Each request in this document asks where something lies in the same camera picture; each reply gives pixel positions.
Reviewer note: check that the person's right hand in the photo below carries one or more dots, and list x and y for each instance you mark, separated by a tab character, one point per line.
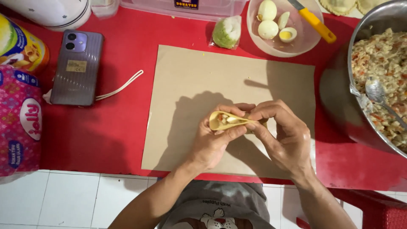
286	143

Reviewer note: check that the metal spoon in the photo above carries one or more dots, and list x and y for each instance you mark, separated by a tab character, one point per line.
376	92

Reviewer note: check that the halved boiled egg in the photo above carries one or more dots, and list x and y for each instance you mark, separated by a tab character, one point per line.
287	34

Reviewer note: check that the purple smartphone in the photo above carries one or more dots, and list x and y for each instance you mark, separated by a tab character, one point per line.
77	68

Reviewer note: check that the whole peeled boiled egg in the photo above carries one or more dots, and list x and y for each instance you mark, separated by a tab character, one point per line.
268	29
267	10

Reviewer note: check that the crimped raw pastry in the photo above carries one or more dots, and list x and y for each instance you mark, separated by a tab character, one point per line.
370	4
338	6

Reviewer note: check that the small clear plastic cup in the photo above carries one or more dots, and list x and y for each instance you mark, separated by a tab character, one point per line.
105	8

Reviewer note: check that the boiled egg wedge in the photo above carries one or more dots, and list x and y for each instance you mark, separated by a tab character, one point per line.
283	19

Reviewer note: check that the white crumpled tissue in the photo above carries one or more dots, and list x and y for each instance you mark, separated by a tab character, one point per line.
47	96

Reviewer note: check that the bag of green white food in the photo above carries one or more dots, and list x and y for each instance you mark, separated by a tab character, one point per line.
226	32

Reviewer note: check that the large steel pot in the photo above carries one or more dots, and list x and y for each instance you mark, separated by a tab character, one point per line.
340	95

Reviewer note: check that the clear plastic bowl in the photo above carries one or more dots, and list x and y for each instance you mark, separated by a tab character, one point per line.
302	41

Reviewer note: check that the brown paper sheet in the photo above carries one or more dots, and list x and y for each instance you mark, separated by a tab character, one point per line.
190	86

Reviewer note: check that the white star-print container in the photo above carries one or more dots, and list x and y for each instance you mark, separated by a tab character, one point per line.
54	12

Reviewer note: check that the yellow dough pastry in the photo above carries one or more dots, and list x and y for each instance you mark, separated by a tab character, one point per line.
227	121

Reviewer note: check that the yellow snack can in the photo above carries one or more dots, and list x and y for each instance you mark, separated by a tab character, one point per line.
20	47

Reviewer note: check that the person's grey printed shirt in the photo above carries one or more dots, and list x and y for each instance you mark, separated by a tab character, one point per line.
219	206

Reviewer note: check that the red plastic stool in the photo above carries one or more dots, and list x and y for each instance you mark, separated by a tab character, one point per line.
378	210

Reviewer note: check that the clear plastic storage box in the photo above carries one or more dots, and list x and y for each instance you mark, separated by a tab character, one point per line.
187	9

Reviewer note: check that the person's left hand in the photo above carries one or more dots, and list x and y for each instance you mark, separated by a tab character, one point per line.
206	143

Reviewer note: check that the pink tissue pack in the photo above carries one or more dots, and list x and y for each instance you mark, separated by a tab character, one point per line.
19	124

